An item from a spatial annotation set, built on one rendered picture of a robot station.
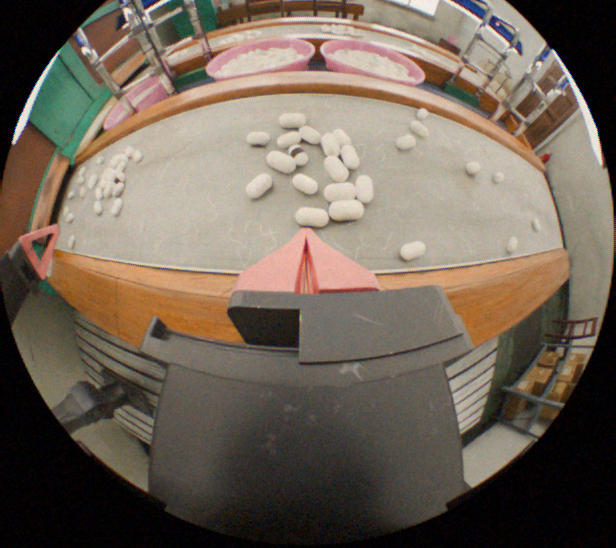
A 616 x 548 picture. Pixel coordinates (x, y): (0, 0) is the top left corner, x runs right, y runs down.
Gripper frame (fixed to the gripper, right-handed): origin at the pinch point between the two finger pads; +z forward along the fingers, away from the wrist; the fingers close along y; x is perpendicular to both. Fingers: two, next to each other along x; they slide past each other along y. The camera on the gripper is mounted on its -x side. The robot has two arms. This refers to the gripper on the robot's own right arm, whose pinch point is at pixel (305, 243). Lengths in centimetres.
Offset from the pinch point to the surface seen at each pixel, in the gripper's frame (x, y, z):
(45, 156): -23, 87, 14
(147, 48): -29.1, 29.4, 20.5
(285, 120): -7.5, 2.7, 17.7
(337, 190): -0.3, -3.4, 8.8
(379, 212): 2.4, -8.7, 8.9
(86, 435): 105, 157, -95
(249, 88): -14.2, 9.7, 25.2
